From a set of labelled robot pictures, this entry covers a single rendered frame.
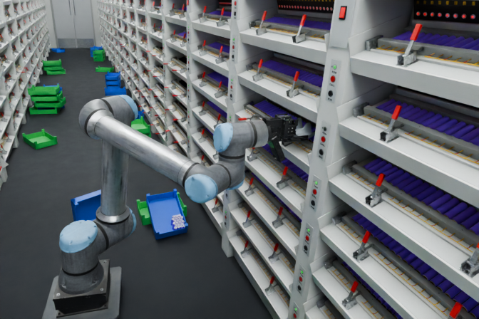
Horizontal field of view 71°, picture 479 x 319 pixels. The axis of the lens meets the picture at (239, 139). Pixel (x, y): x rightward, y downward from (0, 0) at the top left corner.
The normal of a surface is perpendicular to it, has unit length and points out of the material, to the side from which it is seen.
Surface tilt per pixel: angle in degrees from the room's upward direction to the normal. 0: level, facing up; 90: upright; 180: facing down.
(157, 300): 0
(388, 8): 90
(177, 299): 0
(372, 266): 19
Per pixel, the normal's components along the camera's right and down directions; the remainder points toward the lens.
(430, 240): -0.25, -0.84
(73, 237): 0.07, -0.89
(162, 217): 0.21, -0.73
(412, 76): -0.87, 0.41
